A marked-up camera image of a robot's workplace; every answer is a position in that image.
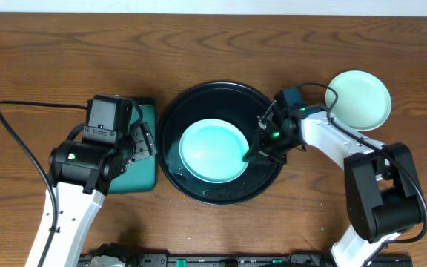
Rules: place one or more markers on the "round black tray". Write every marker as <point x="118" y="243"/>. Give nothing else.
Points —
<point x="232" y="102"/>

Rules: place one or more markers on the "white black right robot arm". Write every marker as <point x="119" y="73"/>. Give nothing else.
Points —
<point x="383" y="194"/>

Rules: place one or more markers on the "rectangular black water tray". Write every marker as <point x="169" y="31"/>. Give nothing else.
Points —
<point x="141" y="175"/>

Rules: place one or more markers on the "green plate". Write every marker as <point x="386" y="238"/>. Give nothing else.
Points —
<point x="364" y="101"/>
<point x="212" y="150"/>

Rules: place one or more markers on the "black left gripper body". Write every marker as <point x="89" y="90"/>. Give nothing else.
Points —
<point x="144" y="138"/>

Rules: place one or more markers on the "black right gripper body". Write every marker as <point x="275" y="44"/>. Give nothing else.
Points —
<point x="270" y="138"/>

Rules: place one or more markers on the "green plate front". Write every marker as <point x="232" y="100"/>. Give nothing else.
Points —
<point x="212" y="150"/>

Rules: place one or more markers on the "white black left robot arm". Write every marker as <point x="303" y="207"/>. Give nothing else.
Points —
<point x="70" y="207"/>

